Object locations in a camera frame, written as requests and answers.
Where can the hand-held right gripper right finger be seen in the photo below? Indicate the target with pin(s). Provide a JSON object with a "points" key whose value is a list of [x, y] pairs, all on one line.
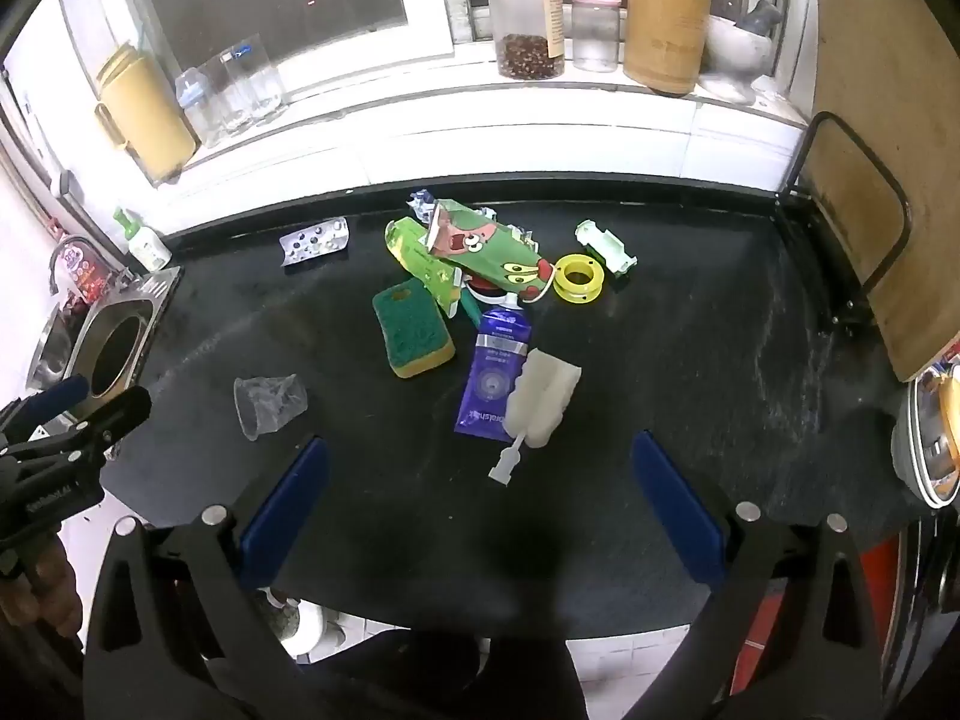
{"points": [[675, 510]]}

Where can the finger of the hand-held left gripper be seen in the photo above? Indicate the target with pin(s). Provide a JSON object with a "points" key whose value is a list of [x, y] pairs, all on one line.
{"points": [[64, 393], [112, 414]]}

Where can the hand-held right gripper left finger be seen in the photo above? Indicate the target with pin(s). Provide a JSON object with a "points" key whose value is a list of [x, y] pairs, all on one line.
{"points": [[289, 510]]}

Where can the purple toothpaste tube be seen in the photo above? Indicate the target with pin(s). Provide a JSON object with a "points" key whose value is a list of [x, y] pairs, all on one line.
{"points": [[491, 375]]}

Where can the silver pill blister pack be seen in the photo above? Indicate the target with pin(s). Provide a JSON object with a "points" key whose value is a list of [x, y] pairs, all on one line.
{"points": [[315, 240]]}

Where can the person's left hand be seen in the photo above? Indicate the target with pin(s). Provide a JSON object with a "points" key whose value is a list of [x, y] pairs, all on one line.
{"points": [[45, 585]]}

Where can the steel sink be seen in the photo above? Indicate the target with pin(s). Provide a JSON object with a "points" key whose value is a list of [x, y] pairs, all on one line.
{"points": [[112, 345]]}

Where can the crumpled clear plastic cup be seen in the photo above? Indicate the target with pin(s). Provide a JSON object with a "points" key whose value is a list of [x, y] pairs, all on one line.
{"points": [[268, 403]]}

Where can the white slipper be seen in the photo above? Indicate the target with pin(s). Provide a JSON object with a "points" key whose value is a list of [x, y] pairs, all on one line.
{"points": [[296, 622]]}

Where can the red label packet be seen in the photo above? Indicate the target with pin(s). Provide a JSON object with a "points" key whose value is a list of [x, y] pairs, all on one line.
{"points": [[91, 277]]}

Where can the green pump soap bottle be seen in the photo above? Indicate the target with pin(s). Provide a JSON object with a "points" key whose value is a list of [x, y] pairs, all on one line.
{"points": [[146, 244]]}

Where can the white sponge bottle brush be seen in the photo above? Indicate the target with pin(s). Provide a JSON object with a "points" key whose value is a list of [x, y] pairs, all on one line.
{"points": [[544, 390]]}

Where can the red container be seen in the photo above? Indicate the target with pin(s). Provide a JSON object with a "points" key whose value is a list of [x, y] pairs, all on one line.
{"points": [[877, 577]]}

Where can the green and yellow sponge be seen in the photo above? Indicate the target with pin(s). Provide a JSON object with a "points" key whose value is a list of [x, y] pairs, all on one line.
{"points": [[409, 322]]}

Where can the yellow plastic spool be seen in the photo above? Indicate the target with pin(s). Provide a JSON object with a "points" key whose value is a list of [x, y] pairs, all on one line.
{"points": [[566, 292]]}

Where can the grey pot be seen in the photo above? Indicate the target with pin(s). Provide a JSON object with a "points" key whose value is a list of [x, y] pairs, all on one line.
{"points": [[926, 457]]}

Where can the green and white plastic piece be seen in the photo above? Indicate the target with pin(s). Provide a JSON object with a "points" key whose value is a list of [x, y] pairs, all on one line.
{"points": [[607, 244]]}

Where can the yellow plastic pitcher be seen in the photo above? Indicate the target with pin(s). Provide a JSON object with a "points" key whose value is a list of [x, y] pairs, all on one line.
{"points": [[146, 112]]}

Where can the blue baby bottle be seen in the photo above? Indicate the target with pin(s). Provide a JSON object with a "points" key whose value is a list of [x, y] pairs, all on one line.
{"points": [[196, 109]]}

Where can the cartoon print green carton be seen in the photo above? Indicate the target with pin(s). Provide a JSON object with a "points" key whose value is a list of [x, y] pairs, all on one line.
{"points": [[487, 247]]}

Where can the crumpled silver wrapper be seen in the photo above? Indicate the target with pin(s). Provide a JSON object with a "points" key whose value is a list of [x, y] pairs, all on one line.
{"points": [[421, 206]]}

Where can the clear baby bottles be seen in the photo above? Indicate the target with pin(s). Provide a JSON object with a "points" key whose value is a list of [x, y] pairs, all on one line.
{"points": [[229, 94]]}

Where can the clear drinking glass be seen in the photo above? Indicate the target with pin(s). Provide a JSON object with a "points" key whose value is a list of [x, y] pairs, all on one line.
{"points": [[264, 79]]}

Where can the stone mortar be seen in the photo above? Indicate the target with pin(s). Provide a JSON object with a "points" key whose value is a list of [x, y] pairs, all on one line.
{"points": [[735, 56]]}

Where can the bamboo utensil holder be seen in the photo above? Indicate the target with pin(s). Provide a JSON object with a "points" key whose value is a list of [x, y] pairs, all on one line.
{"points": [[666, 37]]}

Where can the wooden cutting board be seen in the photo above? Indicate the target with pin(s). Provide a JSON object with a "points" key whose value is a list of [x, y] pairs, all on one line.
{"points": [[892, 90]]}

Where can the pink baby bottle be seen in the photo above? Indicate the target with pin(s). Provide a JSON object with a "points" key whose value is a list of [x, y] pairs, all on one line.
{"points": [[596, 22]]}

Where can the stone pestle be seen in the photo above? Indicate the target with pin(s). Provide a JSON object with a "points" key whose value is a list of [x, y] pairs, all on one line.
{"points": [[763, 15]]}

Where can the clear jar with beans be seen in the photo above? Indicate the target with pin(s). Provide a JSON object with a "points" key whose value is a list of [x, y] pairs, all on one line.
{"points": [[525, 30]]}

